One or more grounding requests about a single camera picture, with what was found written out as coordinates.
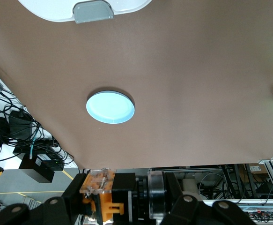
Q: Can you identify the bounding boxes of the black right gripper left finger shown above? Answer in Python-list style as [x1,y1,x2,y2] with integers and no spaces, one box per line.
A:
[0,173,86,225]

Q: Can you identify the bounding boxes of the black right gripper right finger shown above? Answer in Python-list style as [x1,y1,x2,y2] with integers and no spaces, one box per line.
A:
[163,172,256,225]

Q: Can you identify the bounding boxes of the black power adapter box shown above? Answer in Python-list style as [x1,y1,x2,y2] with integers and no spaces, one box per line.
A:
[18,153,65,184]

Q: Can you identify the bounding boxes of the brown cardboard box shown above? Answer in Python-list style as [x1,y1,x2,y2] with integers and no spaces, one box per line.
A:
[245,163,270,176]

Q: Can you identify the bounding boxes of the black device box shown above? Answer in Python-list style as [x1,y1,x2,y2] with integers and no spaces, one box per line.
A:
[7,109,34,136]

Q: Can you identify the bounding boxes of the white lidded box grey latches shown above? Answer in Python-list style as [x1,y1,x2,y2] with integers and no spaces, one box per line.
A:
[18,0,153,24]

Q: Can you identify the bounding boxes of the light blue round plate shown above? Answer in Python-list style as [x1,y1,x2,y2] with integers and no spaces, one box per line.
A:
[86,90,136,125]

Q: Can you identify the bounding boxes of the teal network cable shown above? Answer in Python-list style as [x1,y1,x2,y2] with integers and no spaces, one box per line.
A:
[29,130,38,160]

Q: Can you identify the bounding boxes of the black cable bundle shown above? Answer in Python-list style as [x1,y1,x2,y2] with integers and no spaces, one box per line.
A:
[0,89,75,170]

